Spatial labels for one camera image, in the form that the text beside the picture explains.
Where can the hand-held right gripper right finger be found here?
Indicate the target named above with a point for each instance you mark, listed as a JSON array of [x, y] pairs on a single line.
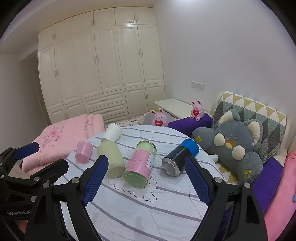
[[198, 183]]

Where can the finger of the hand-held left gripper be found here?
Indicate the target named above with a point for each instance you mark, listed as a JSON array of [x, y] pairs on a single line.
[[49, 170], [27, 149]]

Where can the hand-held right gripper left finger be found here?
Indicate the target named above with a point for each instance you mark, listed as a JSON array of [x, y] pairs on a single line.
[[93, 180]]

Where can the pink and green cup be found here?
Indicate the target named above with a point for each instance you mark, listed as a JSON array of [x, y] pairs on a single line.
[[138, 163]]

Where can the small pink cup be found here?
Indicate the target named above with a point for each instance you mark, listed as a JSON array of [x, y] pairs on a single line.
[[83, 151]]

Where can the pale green cup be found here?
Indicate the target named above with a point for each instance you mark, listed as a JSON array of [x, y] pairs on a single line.
[[112, 154]]

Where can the black cup with blue band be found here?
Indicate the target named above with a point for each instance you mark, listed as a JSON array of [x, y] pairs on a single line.
[[178, 157]]

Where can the white paper cup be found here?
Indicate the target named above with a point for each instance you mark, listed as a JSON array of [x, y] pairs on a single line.
[[112, 132]]

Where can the pink embroidered quilt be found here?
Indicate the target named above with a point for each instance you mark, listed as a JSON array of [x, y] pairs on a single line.
[[62, 134]]

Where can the striped white tablecloth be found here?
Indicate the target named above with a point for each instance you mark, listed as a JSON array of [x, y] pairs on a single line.
[[143, 208]]

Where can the grey plush toy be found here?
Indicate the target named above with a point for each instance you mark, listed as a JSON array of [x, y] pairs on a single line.
[[240, 143]]

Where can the purple bolster pillow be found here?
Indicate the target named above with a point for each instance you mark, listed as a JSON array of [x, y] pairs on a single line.
[[189, 122]]

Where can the patterned bed sheet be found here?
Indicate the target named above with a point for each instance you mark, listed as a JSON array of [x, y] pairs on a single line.
[[129, 121]]

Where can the purple bed sheet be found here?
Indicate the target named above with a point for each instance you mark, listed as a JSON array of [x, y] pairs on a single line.
[[270, 183]]

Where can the pink bunny toy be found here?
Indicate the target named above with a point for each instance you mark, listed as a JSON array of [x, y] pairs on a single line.
[[196, 111], [159, 119]]

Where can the white nightstand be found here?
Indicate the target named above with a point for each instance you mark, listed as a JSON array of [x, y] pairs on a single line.
[[173, 106]]

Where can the pink fleece blanket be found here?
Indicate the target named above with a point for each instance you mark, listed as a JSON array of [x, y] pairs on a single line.
[[282, 208]]

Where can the triangle patterned quilted cushion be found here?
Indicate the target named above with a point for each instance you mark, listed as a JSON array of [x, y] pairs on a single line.
[[266, 118]]

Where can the cream wardrobe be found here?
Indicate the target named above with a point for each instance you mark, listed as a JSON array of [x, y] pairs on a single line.
[[101, 67]]

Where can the white wall switch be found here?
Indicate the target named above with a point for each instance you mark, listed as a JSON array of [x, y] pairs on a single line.
[[198, 85]]

